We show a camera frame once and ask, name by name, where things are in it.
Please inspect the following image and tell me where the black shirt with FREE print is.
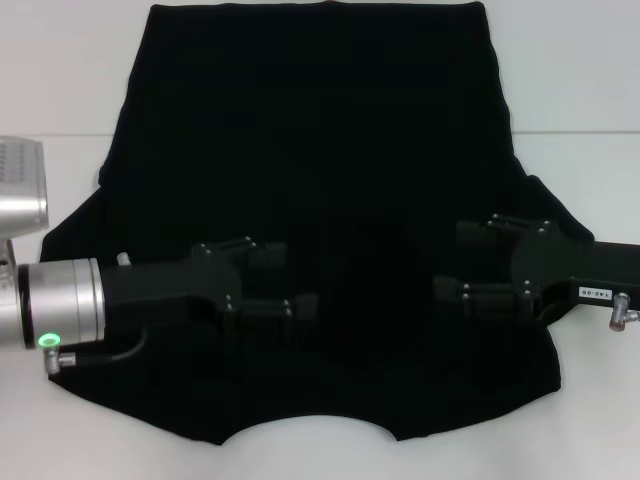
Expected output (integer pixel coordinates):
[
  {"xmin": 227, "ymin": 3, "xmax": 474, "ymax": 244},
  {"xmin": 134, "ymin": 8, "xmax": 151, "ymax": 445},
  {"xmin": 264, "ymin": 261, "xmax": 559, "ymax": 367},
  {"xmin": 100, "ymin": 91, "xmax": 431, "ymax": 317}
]
[{"xmin": 39, "ymin": 2, "xmax": 596, "ymax": 446}]

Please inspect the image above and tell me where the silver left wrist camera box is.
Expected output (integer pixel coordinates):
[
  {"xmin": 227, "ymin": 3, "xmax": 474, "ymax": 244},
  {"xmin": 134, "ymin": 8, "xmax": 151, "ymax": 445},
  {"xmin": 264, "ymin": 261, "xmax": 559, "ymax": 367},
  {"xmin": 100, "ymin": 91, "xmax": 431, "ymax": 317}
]
[{"xmin": 0, "ymin": 135, "xmax": 50, "ymax": 227}]

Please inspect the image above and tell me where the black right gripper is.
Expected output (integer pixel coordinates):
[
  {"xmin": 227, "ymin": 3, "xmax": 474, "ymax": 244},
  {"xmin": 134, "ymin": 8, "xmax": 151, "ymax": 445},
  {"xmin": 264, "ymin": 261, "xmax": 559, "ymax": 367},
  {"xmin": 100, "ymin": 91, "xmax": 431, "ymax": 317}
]
[{"xmin": 433, "ymin": 213, "xmax": 640, "ymax": 327}]

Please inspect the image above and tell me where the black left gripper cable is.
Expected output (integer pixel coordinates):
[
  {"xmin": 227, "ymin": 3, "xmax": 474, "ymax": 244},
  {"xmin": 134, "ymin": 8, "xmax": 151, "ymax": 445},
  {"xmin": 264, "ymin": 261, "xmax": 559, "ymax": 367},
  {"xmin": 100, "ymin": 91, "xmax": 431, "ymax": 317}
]
[{"xmin": 42, "ymin": 327, "xmax": 149, "ymax": 375}]

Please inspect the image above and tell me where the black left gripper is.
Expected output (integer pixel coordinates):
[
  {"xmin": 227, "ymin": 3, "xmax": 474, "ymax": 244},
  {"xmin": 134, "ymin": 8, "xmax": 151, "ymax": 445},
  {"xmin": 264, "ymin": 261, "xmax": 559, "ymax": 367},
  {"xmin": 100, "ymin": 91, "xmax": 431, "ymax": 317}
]
[{"xmin": 99, "ymin": 236, "xmax": 319, "ymax": 346}]

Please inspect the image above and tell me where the right gripper cable with plug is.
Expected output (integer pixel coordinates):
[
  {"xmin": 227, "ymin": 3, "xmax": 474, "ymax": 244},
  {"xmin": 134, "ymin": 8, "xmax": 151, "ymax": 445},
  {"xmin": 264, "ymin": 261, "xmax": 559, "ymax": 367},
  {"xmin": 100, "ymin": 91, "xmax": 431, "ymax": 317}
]
[{"xmin": 607, "ymin": 291, "xmax": 640, "ymax": 332}]

